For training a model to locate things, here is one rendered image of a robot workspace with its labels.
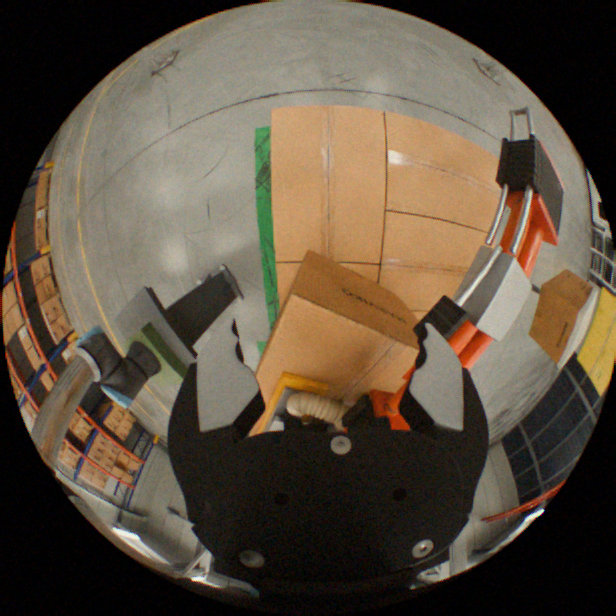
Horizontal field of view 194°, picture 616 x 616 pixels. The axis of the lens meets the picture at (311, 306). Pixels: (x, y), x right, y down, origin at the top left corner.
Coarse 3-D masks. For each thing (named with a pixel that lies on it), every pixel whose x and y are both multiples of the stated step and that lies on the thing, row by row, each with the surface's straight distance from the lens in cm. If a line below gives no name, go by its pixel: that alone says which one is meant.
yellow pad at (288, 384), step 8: (288, 376) 36; (296, 376) 37; (280, 384) 38; (288, 384) 37; (296, 384) 37; (304, 384) 37; (312, 384) 37; (320, 384) 38; (280, 392) 40; (288, 392) 38; (296, 392) 38; (312, 392) 39; (320, 392) 38; (272, 400) 43; (280, 400) 42; (272, 408) 46; (280, 408) 45; (264, 416) 52; (272, 416) 49; (280, 416) 48; (304, 416) 48; (264, 424) 56
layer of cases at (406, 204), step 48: (288, 144) 71; (336, 144) 71; (384, 144) 74; (432, 144) 84; (288, 192) 67; (336, 192) 66; (384, 192) 69; (432, 192) 78; (480, 192) 96; (288, 240) 67; (336, 240) 66; (384, 240) 69; (432, 240) 78; (480, 240) 96; (288, 288) 71; (432, 288) 85
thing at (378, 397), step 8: (376, 392) 25; (384, 392) 26; (360, 400) 25; (368, 400) 24; (376, 400) 24; (384, 400) 25; (352, 408) 27; (360, 408) 25; (368, 408) 25; (376, 408) 23; (344, 416) 29; (352, 416) 26; (360, 416) 26; (368, 416) 23; (376, 416) 23; (392, 416) 24; (400, 416) 25; (344, 424) 28; (352, 424) 28; (360, 424) 24; (368, 424) 23; (392, 424) 24; (400, 424) 24
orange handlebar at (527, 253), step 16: (512, 208) 21; (512, 224) 20; (528, 224) 21; (528, 240) 24; (528, 256) 23; (528, 272) 23; (464, 336) 19; (480, 336) 22; (464, 352) 22; (480, 352) 22
